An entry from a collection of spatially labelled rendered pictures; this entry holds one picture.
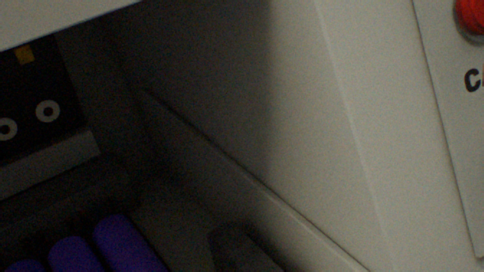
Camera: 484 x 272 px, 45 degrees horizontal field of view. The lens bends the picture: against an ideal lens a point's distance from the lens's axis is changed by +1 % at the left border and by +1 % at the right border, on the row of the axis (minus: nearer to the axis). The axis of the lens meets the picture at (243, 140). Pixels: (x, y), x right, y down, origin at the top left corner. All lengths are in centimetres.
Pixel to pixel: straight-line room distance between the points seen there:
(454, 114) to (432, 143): 1
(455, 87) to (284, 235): 8
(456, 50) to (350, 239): 6
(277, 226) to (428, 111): 8
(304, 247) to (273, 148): 4
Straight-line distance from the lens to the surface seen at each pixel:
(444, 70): 16
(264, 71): 17
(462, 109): 17
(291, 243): 21
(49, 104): 29
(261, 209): 21
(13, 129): 29
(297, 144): 17
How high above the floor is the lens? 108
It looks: 17 degrees down
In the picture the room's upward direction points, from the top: 20 degrees counter-clockwise
